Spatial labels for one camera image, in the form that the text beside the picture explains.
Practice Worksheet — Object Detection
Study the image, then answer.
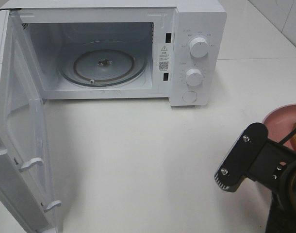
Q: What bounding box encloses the upper white power knob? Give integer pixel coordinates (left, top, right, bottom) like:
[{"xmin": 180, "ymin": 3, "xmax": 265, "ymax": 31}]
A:
[{"xmin": 189, "ymin": 35, "xmax": 209, "ymax": 58}]

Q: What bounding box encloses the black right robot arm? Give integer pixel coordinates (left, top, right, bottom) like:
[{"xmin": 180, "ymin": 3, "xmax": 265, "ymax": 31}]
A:
[{"xmin": 249, "ymin": 139, "xmax": 296, "ymax": 233}]

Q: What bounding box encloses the lower white timer knob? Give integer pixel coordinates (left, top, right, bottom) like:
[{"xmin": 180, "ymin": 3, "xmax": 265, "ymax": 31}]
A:
[{"xmin": 186, "ymin": 68, "xmax": 204, "ymax": 87}]

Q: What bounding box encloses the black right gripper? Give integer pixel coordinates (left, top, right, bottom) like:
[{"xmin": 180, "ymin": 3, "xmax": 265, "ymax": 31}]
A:
[{"xmin": 249, "ymin": 140, "xmax": 296, "ymax": 184}]

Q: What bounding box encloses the white microwave oven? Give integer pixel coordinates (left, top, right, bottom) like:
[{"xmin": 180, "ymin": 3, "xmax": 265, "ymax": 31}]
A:
[{"xmin": 0, "ymin": 0, "xmax": 227, "ymax": 106}]

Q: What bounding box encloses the round white door button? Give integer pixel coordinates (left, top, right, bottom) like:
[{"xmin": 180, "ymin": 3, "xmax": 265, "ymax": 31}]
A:
[{"xmin": 182, "ymin": 91, "xmax": 197, "ymax": 103}]

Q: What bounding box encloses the glass microwave turntable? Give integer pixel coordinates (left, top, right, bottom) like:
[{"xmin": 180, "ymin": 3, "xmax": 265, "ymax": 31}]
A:
[{"xmin": 59, "ymin": 41, "xmax": 152, "ymax": 87}]

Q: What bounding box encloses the black camera cable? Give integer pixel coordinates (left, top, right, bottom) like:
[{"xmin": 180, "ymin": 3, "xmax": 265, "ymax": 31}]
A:
[{"xmin": 280, "ymin": 126, "xmax": 296, "ymax": 145}]

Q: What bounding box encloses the white warning label sticker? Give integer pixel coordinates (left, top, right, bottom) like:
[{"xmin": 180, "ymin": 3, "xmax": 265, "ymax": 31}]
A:
[{"xmin": 157, "ymin": 43, "xmax": 173, "ymax": 72}]

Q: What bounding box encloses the pink round plate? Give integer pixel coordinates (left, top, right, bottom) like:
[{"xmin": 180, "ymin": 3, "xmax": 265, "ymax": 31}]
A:
[{"xmin": 263, "ymin": 104, "xmax": 296, "ymax": 151}]

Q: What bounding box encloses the white microwave door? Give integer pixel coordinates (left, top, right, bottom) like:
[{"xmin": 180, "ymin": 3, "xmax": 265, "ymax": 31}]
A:
[{"xmin": 0, "ymin": 10, "xmax": 61, "ymax": 233}]

